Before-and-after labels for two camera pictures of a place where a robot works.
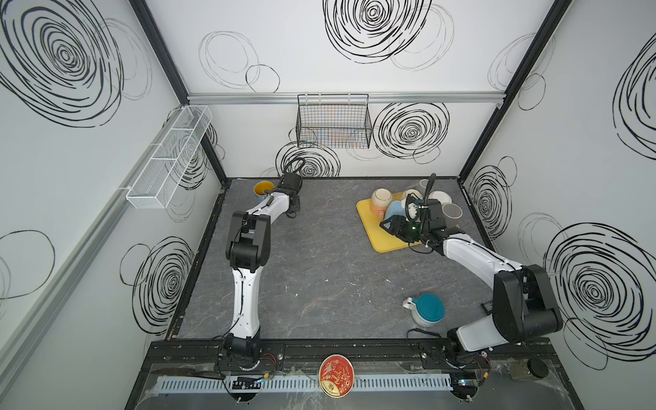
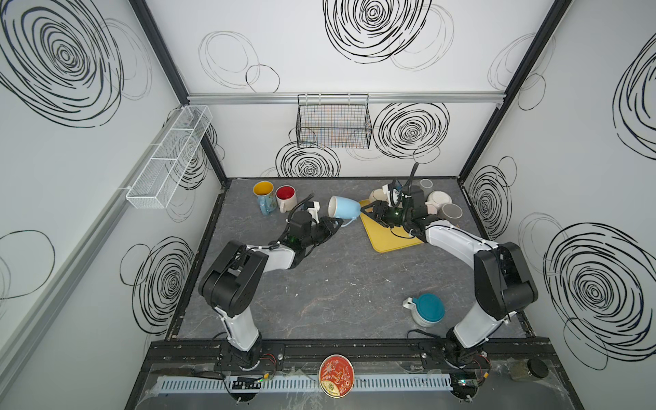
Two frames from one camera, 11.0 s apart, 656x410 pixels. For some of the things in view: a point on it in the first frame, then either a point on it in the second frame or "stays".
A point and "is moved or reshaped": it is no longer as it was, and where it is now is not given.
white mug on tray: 442,196 stays
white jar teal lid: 427,309 stays
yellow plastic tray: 381,239 stays
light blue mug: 395,207 is moved or reshaped
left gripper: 289,181 → 322,229
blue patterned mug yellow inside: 260,189 stays
